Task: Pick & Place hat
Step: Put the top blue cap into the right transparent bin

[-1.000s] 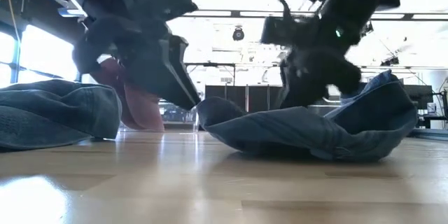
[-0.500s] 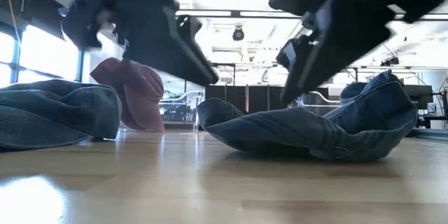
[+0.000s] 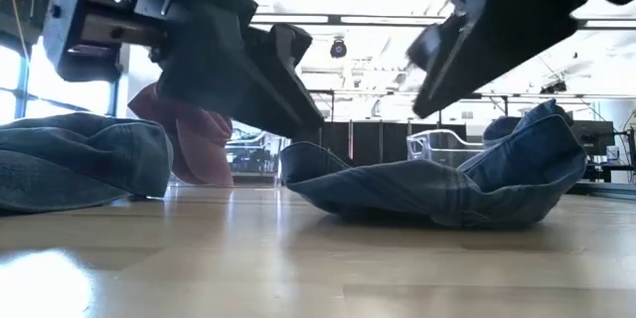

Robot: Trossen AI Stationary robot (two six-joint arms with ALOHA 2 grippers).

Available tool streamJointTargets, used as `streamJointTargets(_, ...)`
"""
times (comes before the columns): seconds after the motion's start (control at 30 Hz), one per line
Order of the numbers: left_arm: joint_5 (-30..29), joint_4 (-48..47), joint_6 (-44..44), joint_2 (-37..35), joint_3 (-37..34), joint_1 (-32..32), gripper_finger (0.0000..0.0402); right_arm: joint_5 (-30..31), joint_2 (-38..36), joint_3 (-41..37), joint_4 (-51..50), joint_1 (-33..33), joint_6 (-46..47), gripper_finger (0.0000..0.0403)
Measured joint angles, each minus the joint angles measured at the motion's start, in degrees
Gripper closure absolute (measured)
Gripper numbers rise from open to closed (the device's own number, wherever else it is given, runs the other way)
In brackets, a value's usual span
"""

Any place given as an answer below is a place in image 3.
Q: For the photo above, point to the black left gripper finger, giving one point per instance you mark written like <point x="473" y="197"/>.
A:
<point x="213" y="69"/>
<point x="285" y="59"/>

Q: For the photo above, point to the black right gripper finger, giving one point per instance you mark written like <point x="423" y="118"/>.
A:
<point x="512" y="35"/>
<point x="432" y="59"/>

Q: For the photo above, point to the dark navy baseball cap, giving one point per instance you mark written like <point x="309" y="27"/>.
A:
<point x="74" y="159"/>

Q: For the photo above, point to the long overhead light bar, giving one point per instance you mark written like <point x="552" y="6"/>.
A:
<point x="377" y="20"/>

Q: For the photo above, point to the clear plastic bin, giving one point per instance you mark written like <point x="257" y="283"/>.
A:
<point x="422" y="146"/>
<point x="268" y="149"/>

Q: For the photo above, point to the black partition panels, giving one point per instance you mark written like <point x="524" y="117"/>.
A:
<point x="367" y="144"/>

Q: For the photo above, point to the dark background monitor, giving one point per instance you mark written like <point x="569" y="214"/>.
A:
<point x="596" y="136"/>

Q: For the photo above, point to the background desk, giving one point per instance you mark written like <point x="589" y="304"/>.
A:
<point x="611" y="169"/>

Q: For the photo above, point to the black hanging overhead camera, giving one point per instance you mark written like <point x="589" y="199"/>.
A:
<point x="338" y="49"/>

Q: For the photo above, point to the background metal shelf frame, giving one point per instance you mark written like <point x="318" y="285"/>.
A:
<point x="546" y="95"/>

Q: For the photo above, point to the window frame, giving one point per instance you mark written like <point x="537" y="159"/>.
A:
<point x="21" y="84"/>

